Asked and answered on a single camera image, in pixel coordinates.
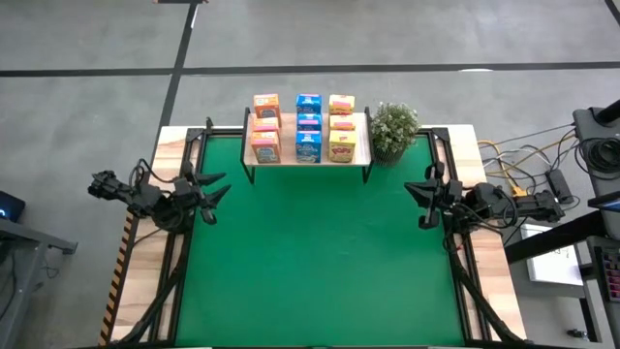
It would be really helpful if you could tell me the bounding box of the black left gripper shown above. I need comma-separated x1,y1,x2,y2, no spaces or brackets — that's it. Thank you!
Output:
172,160,233,227

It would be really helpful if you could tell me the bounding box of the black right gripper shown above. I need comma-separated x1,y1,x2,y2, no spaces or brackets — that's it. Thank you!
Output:
404,161,466,232

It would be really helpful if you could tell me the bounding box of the orange Mini Wheats cereal box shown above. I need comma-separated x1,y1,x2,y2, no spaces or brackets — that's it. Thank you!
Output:
253,93,282,120
251,116,281,135
249,130,283,165

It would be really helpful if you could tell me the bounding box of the yellow Corn Pops cereal box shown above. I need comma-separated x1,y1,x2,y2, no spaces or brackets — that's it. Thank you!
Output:
328,93,357,116
328,129,357,164
329,113,357,132

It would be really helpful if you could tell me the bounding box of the blue Rice Krispies cereal box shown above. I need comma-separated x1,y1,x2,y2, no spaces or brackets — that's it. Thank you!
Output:
294,129,324,165
295,93,324,115
296,112,324,133

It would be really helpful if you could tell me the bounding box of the wooden shelf with black legs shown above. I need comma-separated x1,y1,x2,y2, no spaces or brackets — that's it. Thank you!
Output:
240,106,375,185

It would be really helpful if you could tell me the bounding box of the flowering plant in ribbed pot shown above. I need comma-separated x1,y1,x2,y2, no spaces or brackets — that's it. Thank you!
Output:
370,101,421,169

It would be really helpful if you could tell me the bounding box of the black power adapter brick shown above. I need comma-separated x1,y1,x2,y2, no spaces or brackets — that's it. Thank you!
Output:
545,168,575,205

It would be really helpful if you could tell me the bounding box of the black diagonal beam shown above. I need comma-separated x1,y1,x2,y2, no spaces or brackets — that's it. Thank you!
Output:
503,208,609,266

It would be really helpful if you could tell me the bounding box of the green table mat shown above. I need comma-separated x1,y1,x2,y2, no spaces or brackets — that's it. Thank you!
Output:
174,135,467,348

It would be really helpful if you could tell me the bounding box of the yellow black hazard tape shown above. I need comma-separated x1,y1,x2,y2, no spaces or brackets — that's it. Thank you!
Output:
99,215,135,346

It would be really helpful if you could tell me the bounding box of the white paper sheet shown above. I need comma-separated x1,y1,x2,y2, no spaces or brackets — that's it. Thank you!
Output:
520,223,585,287

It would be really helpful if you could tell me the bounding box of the dark grey side desk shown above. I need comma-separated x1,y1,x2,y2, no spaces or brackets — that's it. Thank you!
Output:
573,99,620,198

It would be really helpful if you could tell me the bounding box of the grey metal desk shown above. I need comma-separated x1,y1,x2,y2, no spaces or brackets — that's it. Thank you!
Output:
0,217,78,349

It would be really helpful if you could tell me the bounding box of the blue-lit dark device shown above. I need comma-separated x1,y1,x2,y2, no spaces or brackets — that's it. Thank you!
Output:
0,190,26,223

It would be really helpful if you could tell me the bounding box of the backlit computer keyboard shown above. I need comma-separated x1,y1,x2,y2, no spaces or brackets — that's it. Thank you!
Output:
600,245,620,301

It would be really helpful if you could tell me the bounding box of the dark computer desk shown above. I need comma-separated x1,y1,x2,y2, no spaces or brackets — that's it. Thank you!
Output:
578,232,620,349

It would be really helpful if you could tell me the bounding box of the yellow extension cable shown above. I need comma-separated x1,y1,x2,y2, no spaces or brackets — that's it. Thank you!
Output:
479,140,530,203

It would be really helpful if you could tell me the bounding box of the black metal rig frame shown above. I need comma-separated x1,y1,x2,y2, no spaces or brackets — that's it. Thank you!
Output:
115,115,527,349

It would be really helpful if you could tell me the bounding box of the coiled black cable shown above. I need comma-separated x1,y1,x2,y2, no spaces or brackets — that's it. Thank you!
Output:
578,137,620,174

